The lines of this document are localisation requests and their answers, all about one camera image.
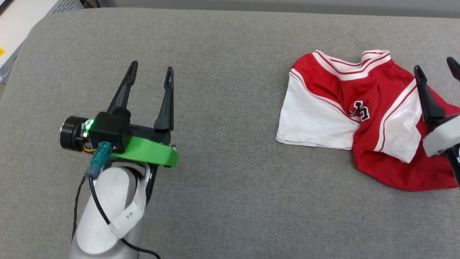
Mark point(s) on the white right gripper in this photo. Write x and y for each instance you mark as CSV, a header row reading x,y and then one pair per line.
x,y
442,138

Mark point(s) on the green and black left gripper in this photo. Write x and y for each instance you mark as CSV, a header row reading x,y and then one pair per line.
x,y
151,151

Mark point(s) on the red and white jersey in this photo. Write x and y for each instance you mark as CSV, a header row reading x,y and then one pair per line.
x,y
377,93

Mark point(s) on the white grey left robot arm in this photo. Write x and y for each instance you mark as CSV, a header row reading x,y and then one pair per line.
x,y
104,223

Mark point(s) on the white flat appliance box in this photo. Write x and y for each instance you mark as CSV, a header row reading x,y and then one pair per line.
x,y
21,21

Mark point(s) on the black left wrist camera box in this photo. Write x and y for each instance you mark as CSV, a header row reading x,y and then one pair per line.
x,y
107,129

